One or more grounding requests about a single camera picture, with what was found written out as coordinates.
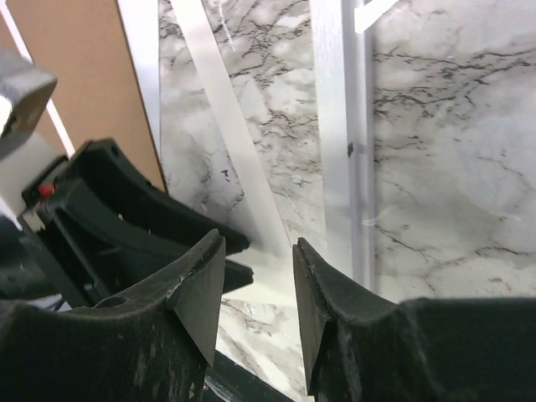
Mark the clear acrylic sheet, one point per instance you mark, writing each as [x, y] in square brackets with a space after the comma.
[454, 152]

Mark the white photo mat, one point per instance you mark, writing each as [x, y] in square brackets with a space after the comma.
[204, 147]

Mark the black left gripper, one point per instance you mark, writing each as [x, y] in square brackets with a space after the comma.
[36, 259]

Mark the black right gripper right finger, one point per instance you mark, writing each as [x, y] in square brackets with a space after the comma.
[358, 346]

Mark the white picture frame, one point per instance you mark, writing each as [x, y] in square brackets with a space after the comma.
[342, 33]

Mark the brown backing board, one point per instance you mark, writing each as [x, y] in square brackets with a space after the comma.
[84, 44]

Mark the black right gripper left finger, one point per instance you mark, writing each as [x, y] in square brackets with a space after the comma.
[151, 342]

